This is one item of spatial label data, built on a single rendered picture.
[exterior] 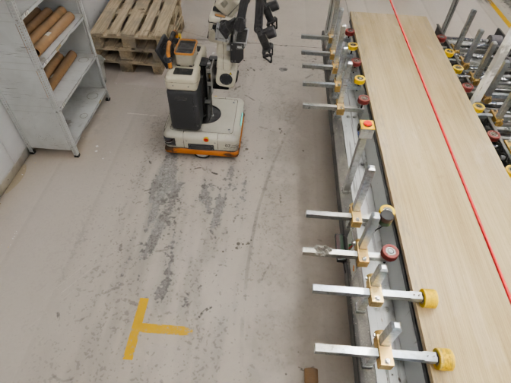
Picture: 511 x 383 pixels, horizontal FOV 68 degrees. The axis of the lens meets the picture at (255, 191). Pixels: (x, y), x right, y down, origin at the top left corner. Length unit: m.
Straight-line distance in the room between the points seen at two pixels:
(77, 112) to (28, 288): 1.78
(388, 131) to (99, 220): 2.23
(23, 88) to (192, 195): 1.52
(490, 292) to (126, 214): 2.48
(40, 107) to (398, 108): 2.73
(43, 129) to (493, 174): 3.34
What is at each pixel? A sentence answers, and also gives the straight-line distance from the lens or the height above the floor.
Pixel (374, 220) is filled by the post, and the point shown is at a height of 1.10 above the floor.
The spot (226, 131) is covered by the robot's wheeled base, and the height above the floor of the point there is 0.28.
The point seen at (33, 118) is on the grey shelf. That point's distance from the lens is 3.66.
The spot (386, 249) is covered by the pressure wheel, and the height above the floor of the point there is 0.91.
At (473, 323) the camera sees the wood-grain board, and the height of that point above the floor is 0.90.
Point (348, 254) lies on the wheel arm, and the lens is 1.92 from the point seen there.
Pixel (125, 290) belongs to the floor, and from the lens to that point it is 2.82.
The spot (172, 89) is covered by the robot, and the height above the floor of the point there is 0.70.
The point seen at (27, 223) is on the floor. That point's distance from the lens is 3.42.
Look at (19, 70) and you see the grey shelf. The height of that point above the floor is 0.86.
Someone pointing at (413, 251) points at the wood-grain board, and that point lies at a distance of 1.99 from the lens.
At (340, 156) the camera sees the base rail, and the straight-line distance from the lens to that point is 2.61.
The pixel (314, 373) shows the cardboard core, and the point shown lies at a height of 0.08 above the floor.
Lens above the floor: 2.43
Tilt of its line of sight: 49 degrees down
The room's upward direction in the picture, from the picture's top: 3 degrees clockwise
